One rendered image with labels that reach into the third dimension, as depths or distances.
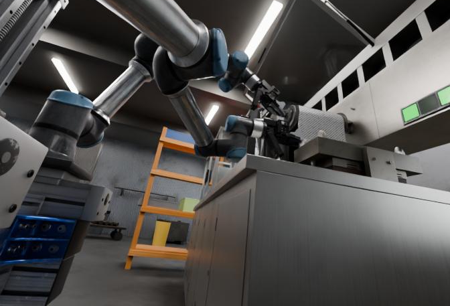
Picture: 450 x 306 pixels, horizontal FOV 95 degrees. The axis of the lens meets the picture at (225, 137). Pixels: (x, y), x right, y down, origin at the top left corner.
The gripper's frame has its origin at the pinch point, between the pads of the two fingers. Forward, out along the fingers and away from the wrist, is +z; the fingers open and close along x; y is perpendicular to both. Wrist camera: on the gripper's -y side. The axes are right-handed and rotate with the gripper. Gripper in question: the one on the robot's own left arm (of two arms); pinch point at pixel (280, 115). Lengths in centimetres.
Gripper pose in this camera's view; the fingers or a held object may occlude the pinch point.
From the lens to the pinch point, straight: 107.8
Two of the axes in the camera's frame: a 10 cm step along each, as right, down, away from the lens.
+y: 7.1, -5.8, 3.9
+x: -1.9, 3.7, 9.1
